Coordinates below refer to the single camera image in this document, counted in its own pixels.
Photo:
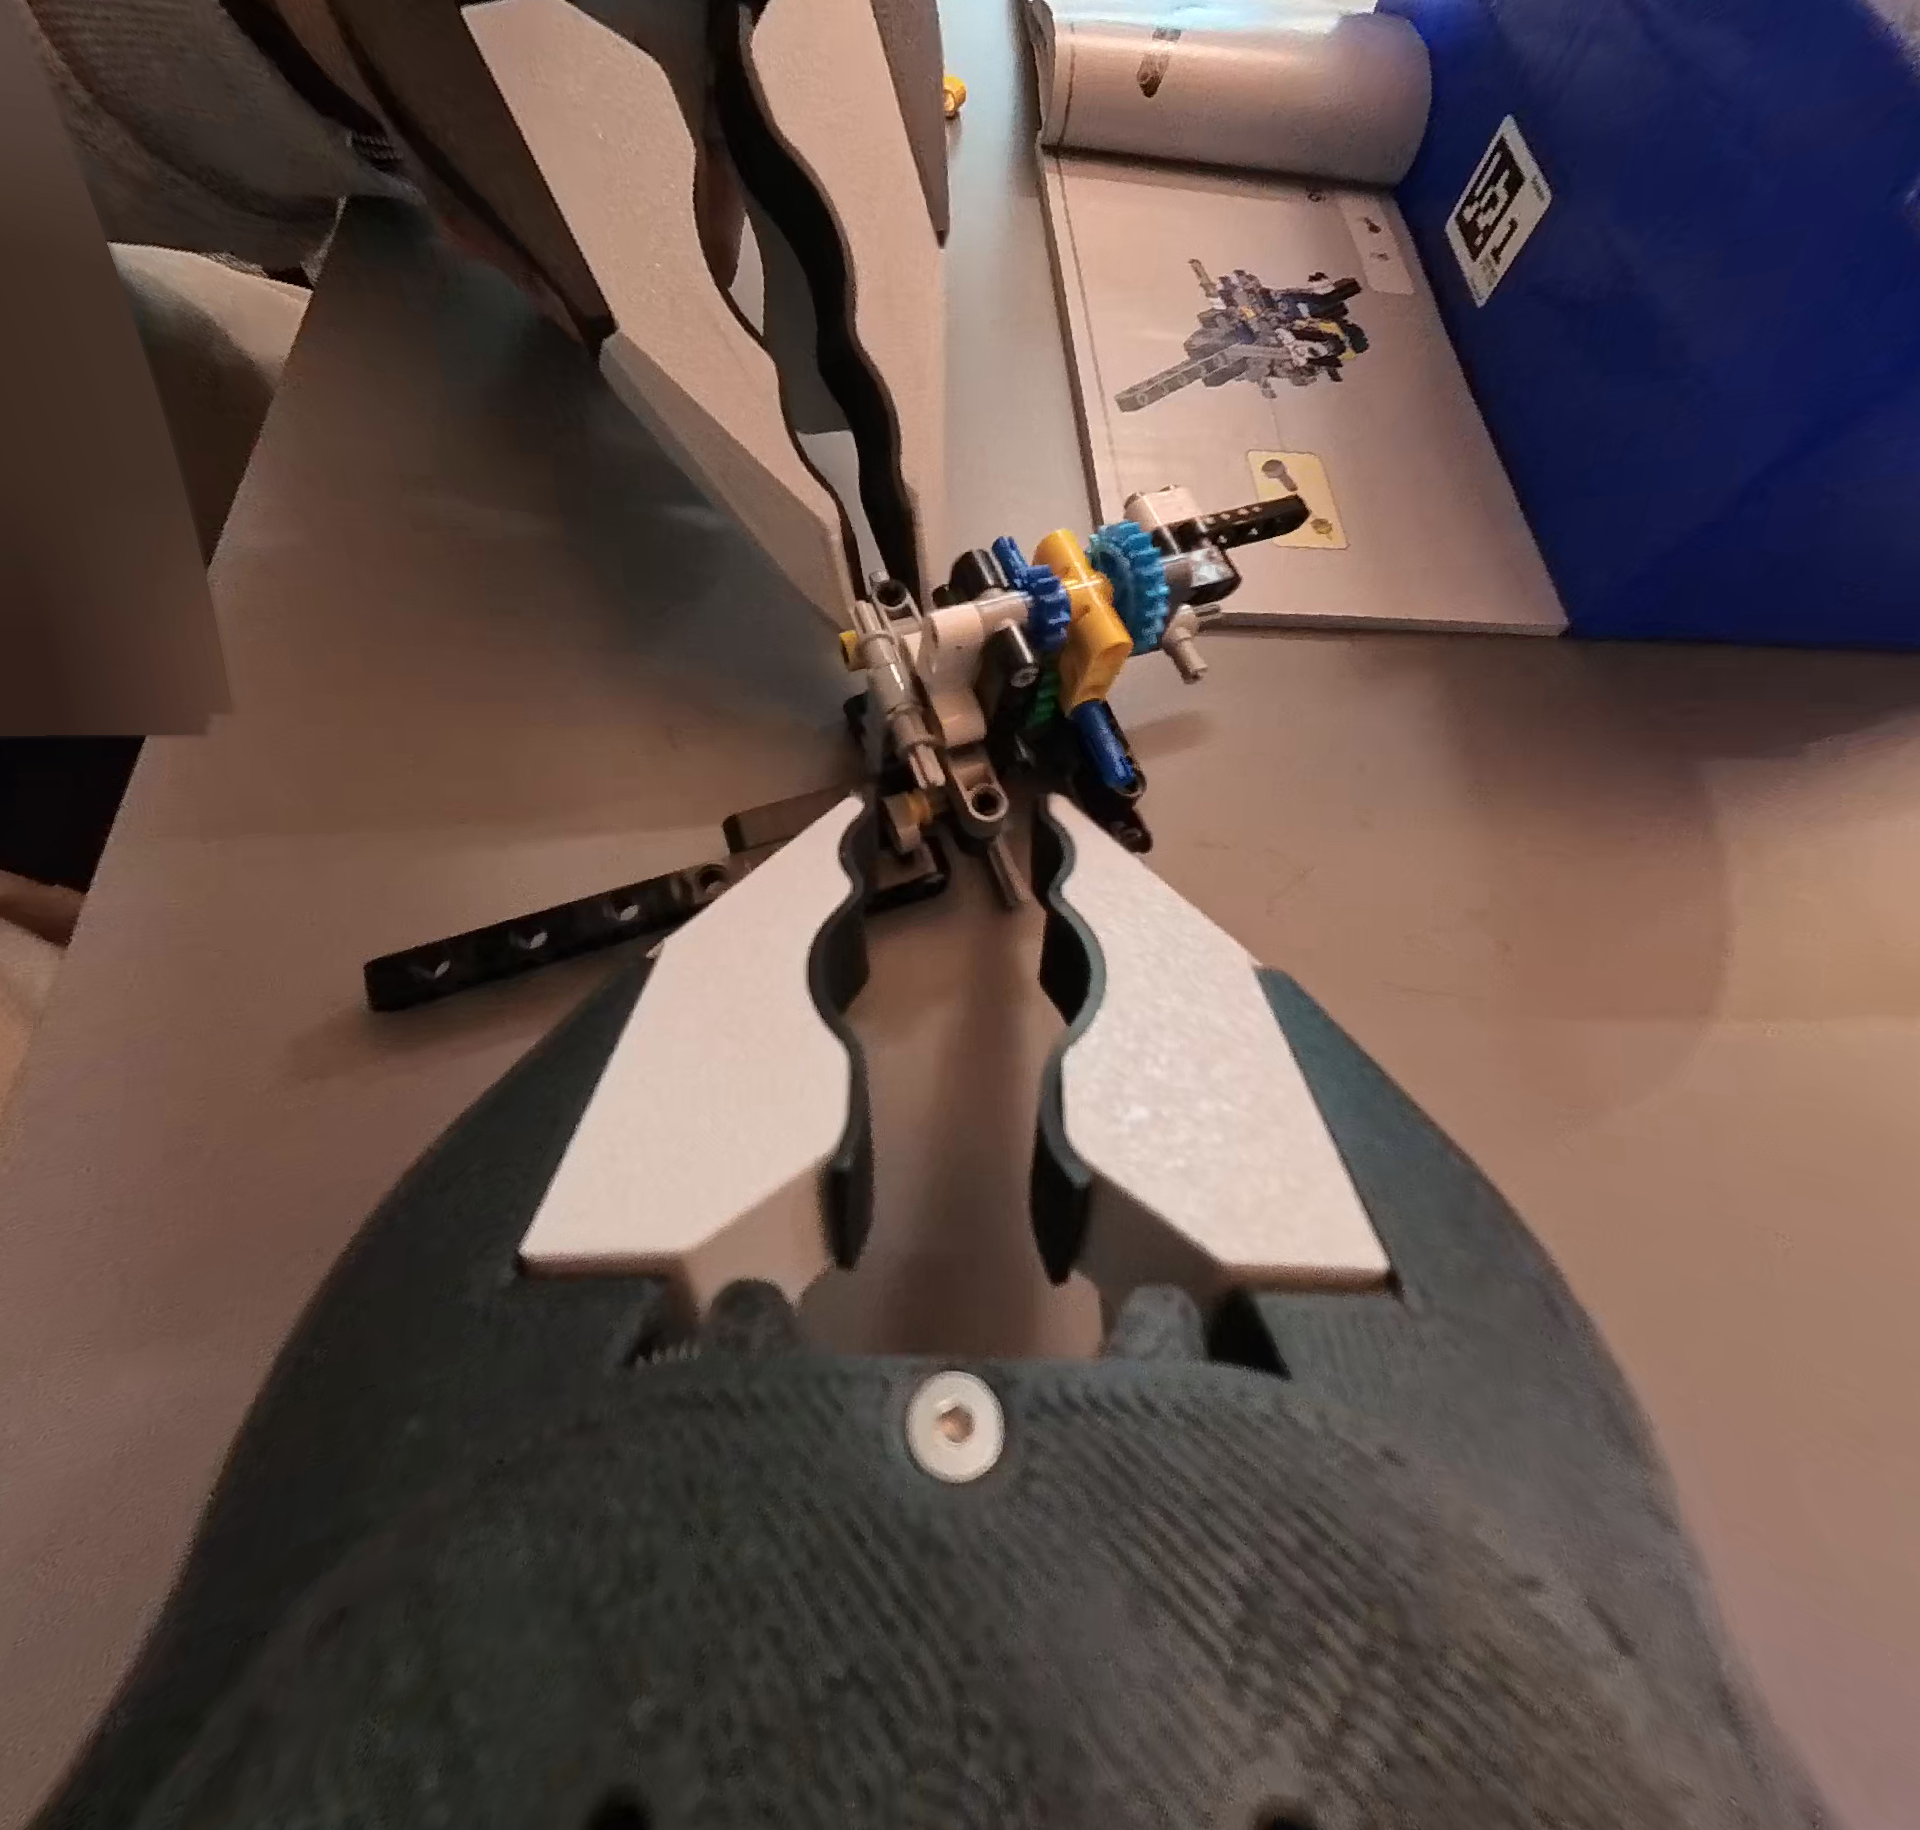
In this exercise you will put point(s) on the blue plastic bin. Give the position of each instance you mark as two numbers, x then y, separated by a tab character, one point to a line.
1724	284

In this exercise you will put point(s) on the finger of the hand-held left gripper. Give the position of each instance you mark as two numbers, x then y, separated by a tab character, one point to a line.
870	90
645	255

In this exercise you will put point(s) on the multicoloured lego assembly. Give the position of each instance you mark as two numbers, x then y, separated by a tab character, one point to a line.
1088	615

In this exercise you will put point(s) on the lego instruction booklet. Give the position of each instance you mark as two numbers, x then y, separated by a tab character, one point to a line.
1275	405

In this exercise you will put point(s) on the person's left forearm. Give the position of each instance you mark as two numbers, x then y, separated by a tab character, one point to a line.
181	74

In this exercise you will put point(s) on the person's leg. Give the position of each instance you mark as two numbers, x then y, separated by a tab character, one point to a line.
210	344

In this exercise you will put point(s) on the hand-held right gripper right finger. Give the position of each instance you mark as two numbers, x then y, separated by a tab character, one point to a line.
1200	1094

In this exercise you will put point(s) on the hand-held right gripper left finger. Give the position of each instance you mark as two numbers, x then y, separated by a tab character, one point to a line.
691	1094

